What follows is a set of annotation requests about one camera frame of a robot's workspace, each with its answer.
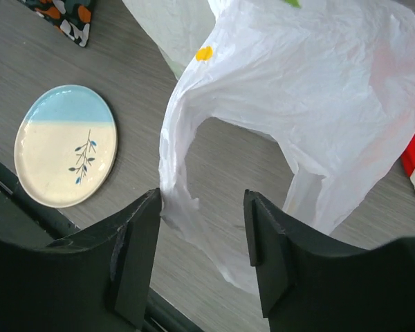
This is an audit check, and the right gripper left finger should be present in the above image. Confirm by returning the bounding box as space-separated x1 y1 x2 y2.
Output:
0 189 162 331

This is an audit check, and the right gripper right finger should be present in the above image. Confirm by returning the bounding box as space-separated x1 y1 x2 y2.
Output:
243 190 415 331

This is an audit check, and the white plastic bag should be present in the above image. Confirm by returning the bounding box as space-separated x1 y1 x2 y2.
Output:
125 1 415 294

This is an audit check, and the blue cream ceramic plate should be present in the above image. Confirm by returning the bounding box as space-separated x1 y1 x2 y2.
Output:
14 84 118 208

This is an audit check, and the orange grey camouflage cloth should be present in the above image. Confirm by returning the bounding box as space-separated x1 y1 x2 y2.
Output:
20 0 97 48

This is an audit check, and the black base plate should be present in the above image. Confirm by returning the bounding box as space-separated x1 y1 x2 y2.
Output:
0 162 198 331

